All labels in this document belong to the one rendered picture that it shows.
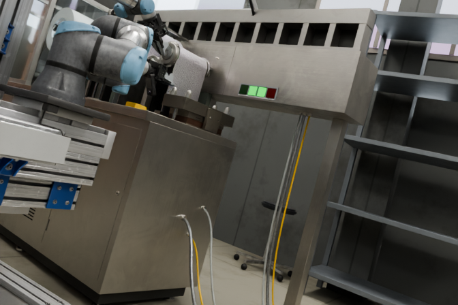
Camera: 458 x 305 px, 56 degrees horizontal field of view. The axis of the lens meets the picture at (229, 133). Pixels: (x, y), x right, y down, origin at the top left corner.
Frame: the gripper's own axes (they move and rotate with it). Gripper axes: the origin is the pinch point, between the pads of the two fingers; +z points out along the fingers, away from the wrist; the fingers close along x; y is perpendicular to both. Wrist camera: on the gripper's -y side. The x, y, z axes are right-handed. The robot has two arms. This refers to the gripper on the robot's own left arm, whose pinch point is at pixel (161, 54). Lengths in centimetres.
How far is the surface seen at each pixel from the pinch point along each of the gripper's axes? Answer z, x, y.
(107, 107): 3.3, -4.5, -43.6
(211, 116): 30.6, -29.2, -6.9
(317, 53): 16, -69, 38
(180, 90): 20.0, -7.4, -2.5
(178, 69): 9.3, -7.4, 1.6
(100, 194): 30, -15, -72
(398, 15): 62, -55, 175
